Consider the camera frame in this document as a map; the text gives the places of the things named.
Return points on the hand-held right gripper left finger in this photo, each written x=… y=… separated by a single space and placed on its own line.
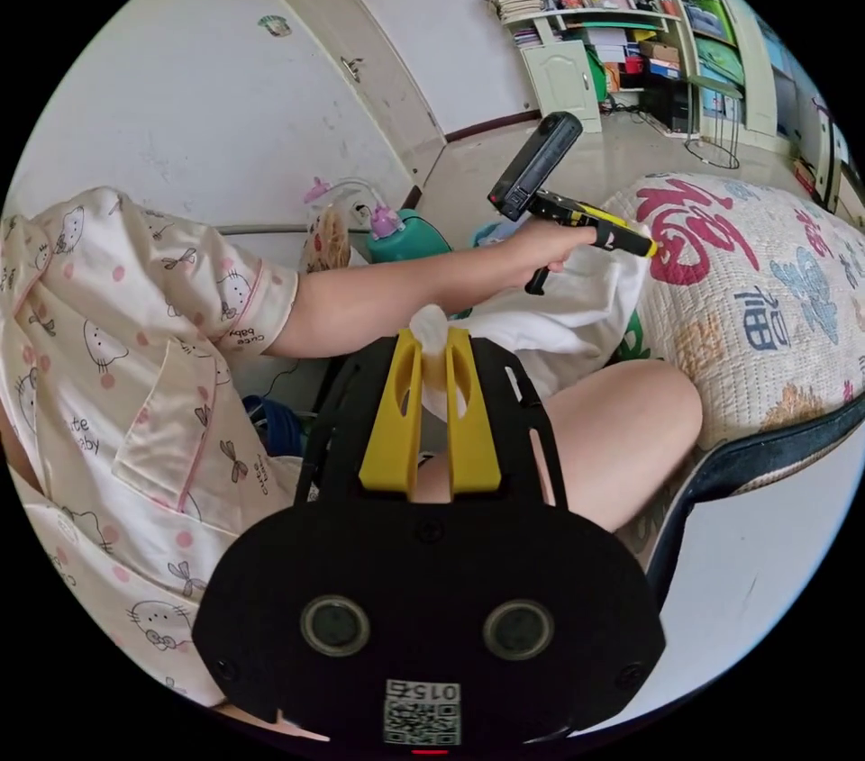
x=388 y=430

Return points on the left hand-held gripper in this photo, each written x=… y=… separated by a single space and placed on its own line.
x=553 y=204

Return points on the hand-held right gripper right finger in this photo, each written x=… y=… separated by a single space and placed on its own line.
x=473 y=437

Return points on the white long sleeve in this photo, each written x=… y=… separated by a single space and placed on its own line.
x=574 y=315

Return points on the person's left forearm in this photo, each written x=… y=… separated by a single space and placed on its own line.
x=405 y=291

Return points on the person's left hand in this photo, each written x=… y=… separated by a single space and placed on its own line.
x=564 y=251

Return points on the bed with printed quilt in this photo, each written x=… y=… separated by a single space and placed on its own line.
x=743 y=315

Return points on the green-topped metal stool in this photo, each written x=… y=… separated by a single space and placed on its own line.
x=716 y=119

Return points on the teal bin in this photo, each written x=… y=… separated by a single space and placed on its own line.
x=415 y=241

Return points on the pink bottle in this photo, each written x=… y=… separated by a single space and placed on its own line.
x=384 y=221

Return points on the cream cupboard with glass doors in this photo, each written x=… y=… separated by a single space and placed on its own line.
x=736 y=52

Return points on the cream shelf with books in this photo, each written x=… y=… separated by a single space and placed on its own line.
x=581 y=18

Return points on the person's body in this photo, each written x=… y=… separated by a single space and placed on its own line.
x=135 y=383

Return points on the cream door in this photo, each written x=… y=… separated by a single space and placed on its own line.
x=351 y=58

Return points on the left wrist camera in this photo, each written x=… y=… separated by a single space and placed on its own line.
x=534 y=166

